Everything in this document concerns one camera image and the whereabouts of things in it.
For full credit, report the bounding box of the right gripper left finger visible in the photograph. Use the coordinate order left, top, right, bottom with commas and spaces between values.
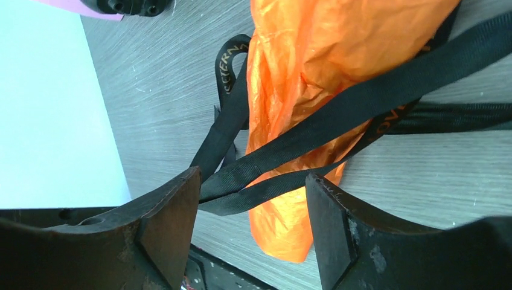
1, 167, 201, 289

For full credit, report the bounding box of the orange flower bouquet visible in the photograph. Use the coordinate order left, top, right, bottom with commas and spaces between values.
246, 1, 460, 263

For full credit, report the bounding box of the black ribbon gold lettering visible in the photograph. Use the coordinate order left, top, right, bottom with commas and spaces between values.
192, 11, 511, 216

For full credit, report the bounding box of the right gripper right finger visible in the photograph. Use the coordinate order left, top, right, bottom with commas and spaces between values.
306, 174, 511, 289

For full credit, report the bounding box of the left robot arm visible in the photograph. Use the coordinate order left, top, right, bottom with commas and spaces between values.
80, 0, 173, 17

